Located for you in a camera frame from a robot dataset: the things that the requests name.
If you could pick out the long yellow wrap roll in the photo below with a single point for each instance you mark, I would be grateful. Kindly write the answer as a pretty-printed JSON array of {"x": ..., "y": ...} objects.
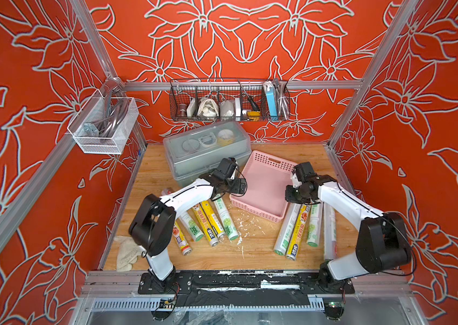
[{"x": 300, "y": 224}]

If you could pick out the black wire wall basket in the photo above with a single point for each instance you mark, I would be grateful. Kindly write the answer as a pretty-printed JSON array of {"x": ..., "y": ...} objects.
[{"x": 209, "y": 101}]

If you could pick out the blue box in wire basket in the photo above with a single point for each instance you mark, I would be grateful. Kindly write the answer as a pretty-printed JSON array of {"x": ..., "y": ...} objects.
[{"x": 270, "y": 95}]

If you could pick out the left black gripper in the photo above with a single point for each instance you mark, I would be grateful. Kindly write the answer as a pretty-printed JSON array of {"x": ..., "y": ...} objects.
[{"x": 240, "y": 185}]

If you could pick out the grey lidded storage box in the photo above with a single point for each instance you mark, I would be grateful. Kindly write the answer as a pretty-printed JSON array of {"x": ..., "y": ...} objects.
[{"x": 199, "y": 150}]

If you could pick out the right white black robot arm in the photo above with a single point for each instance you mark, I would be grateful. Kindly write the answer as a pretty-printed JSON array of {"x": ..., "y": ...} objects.
[{"x": 382, "y": 242}]

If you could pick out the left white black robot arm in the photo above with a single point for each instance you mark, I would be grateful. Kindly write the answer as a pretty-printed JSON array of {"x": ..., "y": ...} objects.
[{"x": 152, "y": 226}]

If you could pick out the long white green wrap roll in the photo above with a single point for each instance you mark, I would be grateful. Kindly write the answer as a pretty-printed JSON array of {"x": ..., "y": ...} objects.
[{"x": 286, "y": 230}]

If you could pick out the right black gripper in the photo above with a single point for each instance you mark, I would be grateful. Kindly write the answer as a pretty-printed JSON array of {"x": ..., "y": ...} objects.
[{"x": 288, "y": 196}]

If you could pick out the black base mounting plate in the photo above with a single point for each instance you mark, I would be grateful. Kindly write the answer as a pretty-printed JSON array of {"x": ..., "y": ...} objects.
[{"x": 187, "y": 281}]

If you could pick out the pink plastic basket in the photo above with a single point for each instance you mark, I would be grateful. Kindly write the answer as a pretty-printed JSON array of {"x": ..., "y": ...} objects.
[{"x": 267, "y": 177}]

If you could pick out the white cloth glove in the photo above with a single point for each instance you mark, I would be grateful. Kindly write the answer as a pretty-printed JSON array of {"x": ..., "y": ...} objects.
[{"x": 128, "y": 254}]

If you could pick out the green capped wrap roll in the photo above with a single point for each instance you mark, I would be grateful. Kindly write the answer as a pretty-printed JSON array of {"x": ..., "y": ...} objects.
[{"x": 192, "y": 228}]

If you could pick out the clear wall bin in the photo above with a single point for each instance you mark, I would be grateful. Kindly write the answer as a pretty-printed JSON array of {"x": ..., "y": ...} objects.
[{"x": 104, "y": 125}]

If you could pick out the black handled screwdriver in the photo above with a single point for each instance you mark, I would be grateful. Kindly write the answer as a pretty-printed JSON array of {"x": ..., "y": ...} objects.
[{"x": 253, "y": 104}]

